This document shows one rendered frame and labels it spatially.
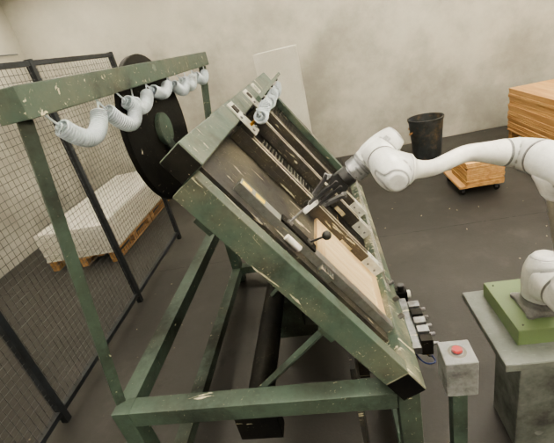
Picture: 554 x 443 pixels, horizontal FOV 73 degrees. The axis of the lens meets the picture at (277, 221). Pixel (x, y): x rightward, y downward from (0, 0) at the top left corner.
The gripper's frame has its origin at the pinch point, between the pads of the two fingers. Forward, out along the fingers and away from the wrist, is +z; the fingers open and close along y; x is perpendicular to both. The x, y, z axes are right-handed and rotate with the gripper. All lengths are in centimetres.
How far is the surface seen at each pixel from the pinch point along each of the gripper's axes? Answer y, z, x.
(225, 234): -20.3, 19.4, -26.9
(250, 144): -30, 12, 40
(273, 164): -15.0, 10.6, 40.4
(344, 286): 36.6, 14.0, -1.8
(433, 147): 198, -68, 440
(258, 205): -14.7, 14.2, -1.9
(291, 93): -9, 29, 409
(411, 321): 89, 12, 19
